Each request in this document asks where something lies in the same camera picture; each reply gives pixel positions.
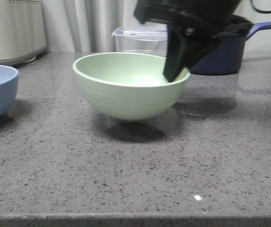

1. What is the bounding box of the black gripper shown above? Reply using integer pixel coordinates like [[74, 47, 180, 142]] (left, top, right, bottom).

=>
[[134, 0, 253, 82]]

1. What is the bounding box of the light green bowl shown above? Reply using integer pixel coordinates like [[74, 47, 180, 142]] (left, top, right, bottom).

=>
[[72, 52, 190, 121]]

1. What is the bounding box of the clear plastic food container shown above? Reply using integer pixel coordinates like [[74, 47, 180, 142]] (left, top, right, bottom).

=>
[[112, 27, 167, 57]]

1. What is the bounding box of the dark blue saucepan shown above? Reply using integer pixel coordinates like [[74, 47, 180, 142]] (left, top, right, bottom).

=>
[[190, 21, 271, 76]]

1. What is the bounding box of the white curtain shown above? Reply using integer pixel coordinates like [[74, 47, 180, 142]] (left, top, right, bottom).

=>
[[41, 0, 271, 52]]

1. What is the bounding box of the cream white kitchen appliance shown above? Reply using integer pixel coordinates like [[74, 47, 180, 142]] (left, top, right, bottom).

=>
[[0, 0, 46, 65]]

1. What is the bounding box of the black cable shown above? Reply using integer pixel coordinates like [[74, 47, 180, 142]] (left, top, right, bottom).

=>
[[249, 0, 271, 14]]

